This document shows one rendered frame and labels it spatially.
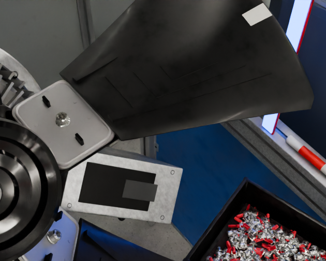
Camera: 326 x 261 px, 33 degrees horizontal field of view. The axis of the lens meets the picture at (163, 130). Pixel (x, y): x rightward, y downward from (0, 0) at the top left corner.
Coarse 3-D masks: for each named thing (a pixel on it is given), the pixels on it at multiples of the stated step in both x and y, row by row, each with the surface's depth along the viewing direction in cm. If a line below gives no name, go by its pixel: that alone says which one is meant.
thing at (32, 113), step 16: (64, 80) 55; (32, 96) 54; (48, 96) 54; (64, 96) 54; (80, 96) 54; (16, 112) 53; (32, 112) 53; (48, 112) 53; (80, 112) 53; (32, 128) 52; (48, 128) 52; (64, 128) 52; (80, 128) 52; (96, 128) 52; (48, 144) 51; (64, 144) 51; (80, 144) 51; (96, 144) 51; (64, 160) 50; (80, 160) 50
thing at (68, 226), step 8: (64, 216) 57; (56, 224) 55; (64, 224) 56; (72, 224) 57; (64, 232) 55; (72, 232) 56; (64, 240) 55; (72, 240) 56; (40, 248) 51; (48, 248) 52; (56, 248) 53; (64, 248) 54; (72, 248) 55; (24, 256) 49; (32, 256) 50; (40, 256) 51; (56, 256) 52; (64, 256) 53; (72, 256) 54
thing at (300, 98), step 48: (144, 0) 60; (192, 0) 60; (240, 0) 61; (96, 48) 57; (144, 48) 57; (192, 48) 57; (240, 48) 58; (288, 48) 60; (96, 96) 53; (144, 96) 54; (192, 96) 54; (240, 96) 56; (288, 96) 58
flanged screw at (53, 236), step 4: (48, 232) 53; (52, 232) 53; (56, 232) 53; (60, 232) 53; (48, 236) 53; (52, 236) 52; (56, 236) 52; (60, 236) 53; (48, 240) 52; (52, 240) 53; (56, 240) 53
